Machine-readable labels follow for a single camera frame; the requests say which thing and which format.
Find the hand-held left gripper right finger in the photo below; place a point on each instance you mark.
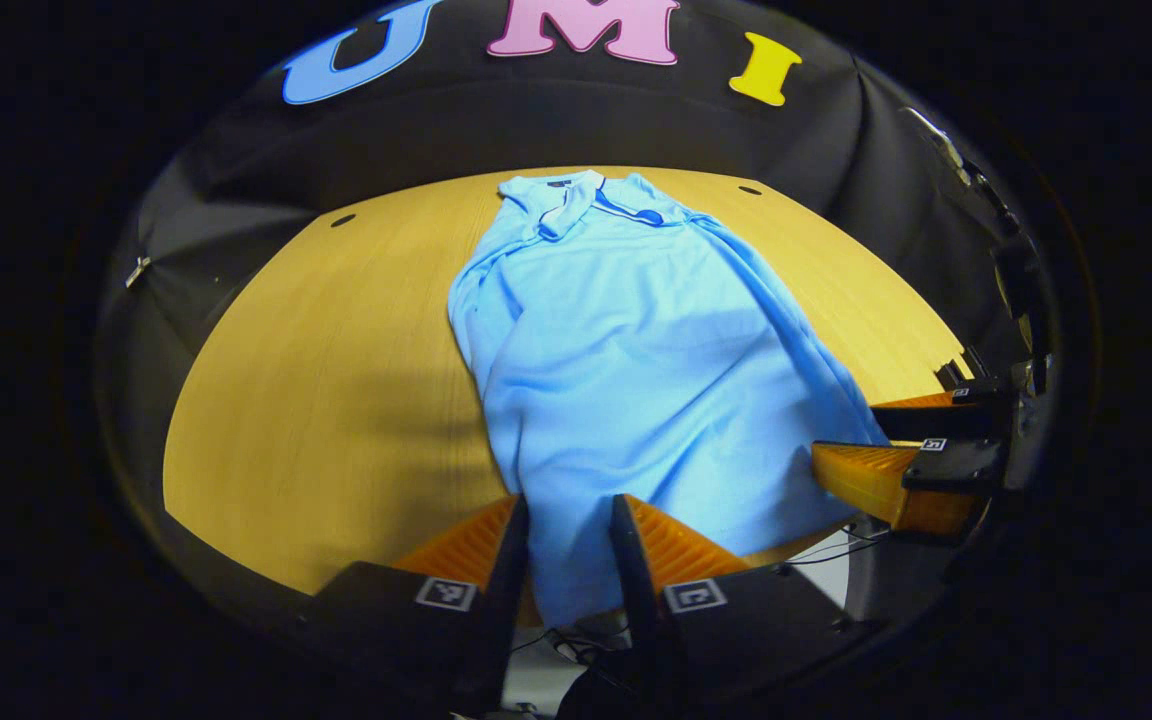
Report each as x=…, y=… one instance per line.
x=636, y=590

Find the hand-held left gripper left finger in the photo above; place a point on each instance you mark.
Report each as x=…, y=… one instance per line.
x=506, y=600

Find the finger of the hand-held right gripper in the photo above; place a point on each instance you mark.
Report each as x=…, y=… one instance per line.
x=936, y=422
x=956, y=465

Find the light blue T-shirt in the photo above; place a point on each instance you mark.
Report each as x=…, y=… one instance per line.
x=636, y=380

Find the black backdrop cloth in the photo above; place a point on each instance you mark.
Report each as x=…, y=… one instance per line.
x=576, y=130

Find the small silver backdrop clip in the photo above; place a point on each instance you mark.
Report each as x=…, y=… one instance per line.
x=138, y=271

